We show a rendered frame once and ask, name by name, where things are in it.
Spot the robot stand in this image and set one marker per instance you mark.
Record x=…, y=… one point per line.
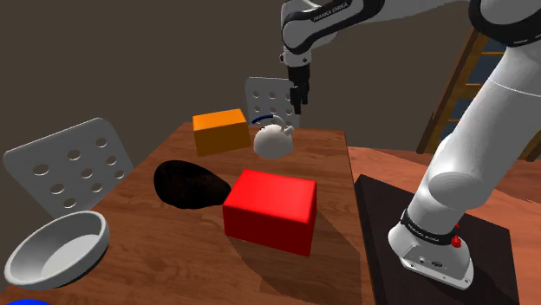
x=490, y=253

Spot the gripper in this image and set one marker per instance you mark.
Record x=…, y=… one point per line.
x=298, y=80

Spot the black rounded lump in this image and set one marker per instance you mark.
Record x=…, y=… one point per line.
x=188, y=186

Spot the orange box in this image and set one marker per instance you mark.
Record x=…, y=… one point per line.
x=220, y=131

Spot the red box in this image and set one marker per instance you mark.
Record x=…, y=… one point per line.
x=270, y=207

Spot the white bowl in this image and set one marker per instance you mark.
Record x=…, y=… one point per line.
x=55, y=253

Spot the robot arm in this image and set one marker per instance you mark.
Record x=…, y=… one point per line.
x=465, y=139

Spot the white kettle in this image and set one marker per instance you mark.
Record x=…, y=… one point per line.
x=272, y=141

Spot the grey perforated chair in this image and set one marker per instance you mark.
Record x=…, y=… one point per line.
x=266, y=99
x=67, y=169

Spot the blue round object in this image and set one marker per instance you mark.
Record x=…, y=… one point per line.
x=25, y=302

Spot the wooden shelf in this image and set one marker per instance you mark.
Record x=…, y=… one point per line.
x=465, y=84

